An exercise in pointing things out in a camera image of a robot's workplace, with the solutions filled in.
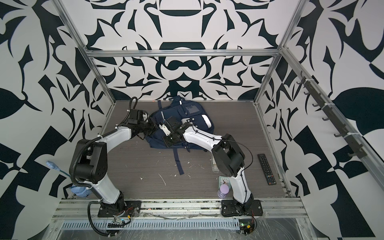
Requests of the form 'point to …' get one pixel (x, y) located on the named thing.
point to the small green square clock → (223, 180)
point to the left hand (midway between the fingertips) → (161, 122)
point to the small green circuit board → (246, 228)
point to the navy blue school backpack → (184, 111)
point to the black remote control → (266, 169)
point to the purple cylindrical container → (223, 190)
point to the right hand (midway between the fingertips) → (164, 139)
